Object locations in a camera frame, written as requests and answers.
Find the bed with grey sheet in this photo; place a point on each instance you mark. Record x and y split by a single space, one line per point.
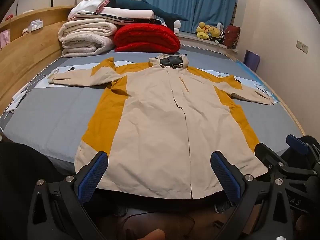
50 110

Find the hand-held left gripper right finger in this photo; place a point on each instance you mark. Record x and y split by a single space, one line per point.
227 176

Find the red folded blanket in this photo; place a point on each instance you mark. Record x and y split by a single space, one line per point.
147 38

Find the pink gift bag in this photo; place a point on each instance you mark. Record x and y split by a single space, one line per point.
4 38

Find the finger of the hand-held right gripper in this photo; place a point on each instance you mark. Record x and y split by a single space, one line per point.
265 153
297 143

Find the beige wall switch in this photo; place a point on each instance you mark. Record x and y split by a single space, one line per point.
305 48
299 44

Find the yellow plush toy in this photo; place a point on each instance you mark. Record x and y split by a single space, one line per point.
201 28
213 32

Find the white pink-edged pillow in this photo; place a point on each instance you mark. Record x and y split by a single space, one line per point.
87 5

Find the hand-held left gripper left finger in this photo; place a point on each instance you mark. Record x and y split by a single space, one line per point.
93 175

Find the white plush toy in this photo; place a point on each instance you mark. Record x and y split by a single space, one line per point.
177 26

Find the small red ornament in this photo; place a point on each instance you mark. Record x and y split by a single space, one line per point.
9 17

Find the wooden headboard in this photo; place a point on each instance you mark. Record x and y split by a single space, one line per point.
30 52

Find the white tissue pack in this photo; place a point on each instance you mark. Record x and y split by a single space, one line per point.
36 25

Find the beige and yellow hooded jacket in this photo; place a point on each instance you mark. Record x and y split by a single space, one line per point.
155 130

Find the white folded quilt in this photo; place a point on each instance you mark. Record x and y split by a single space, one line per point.
125 13

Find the blue curtain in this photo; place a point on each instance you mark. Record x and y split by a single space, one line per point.
190 0

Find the person's black clothing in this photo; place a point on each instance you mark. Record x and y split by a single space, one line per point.
17 175

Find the white fleece folded blanket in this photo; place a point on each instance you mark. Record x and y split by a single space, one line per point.
82 46

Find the dark red bag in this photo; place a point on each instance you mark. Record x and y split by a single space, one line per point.
232 36

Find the small pale trinket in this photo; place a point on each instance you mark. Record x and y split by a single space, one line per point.
25 31

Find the cream folded quilt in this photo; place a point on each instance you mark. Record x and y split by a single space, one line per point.
85 28

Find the grey shoe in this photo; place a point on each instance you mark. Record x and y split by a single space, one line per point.
222 207

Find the teal shark plush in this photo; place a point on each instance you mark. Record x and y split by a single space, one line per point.
140 5

